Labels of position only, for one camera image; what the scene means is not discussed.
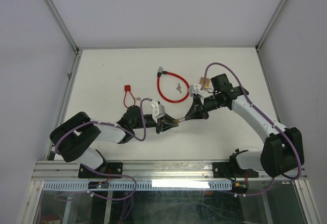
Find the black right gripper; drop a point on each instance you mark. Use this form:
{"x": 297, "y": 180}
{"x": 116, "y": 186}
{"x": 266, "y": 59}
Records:
{"x": 197, "y": 110}

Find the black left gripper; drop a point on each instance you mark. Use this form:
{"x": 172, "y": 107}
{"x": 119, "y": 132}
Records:
{"x": 163, "y": 126}

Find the small brass padlock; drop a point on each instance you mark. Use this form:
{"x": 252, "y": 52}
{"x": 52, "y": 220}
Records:
{"x": 178, "y": 120}

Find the large brass padlock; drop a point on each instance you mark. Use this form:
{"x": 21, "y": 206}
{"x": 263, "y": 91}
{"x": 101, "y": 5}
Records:
{"x": 205, "y": 82}

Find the cable lock keys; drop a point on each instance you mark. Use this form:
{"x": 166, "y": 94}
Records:
{"x": 179, "y": 88}

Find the red cable lock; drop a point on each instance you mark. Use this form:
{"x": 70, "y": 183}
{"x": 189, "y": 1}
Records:
{"x": 178, "y": 79}

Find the small red padlock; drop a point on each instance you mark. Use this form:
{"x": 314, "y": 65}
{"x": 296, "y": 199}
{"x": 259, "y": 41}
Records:
{"x": 127, "y": 88}

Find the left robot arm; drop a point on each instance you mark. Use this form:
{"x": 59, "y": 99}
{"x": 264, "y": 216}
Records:
{"x": 73, "y": 138}

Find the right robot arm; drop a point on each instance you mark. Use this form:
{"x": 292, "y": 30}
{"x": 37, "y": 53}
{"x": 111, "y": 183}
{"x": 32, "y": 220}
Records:
{"x": 282, "y": 146}

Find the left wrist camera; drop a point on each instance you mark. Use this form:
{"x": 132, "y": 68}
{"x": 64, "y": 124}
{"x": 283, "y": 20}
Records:
{"x": 157, "y": 109}

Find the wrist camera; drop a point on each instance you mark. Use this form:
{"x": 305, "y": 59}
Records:
{"x": 157, "y": 109}
{"x": 195, "y": 90}

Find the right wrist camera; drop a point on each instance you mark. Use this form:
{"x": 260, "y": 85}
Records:
{"x": 195, "y": 90}

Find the white slotted cable duct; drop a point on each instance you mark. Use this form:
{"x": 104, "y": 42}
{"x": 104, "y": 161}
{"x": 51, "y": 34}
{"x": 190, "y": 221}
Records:
{"x": 152, "y": 185}

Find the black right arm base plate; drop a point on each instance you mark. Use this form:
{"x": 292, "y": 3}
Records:
{"x": 232, "y": 171}

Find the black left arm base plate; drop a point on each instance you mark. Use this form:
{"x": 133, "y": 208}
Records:
{"x": 115, "y": 168}

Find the aluminium mounting rail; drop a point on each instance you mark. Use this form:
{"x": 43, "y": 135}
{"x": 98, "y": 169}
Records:
{"x": 140, "y": 170}

